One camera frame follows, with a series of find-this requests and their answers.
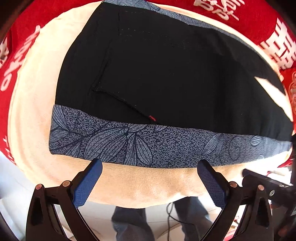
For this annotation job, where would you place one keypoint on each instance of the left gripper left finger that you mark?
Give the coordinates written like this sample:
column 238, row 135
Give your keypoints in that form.
column 43, row 222

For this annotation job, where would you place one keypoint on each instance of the black pants blue patterned trim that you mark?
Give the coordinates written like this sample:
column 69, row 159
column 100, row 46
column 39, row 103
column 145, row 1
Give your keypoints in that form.
column 148, row 87

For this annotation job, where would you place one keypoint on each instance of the person's jeans legs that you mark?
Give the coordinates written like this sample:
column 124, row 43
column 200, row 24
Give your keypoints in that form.
column 189, row 212

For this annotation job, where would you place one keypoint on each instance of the red blanket white lettering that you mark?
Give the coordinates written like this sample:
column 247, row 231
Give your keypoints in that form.
column 36, row 45

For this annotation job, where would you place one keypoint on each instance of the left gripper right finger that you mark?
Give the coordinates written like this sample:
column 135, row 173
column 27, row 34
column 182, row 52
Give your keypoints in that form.
column 227, row 196

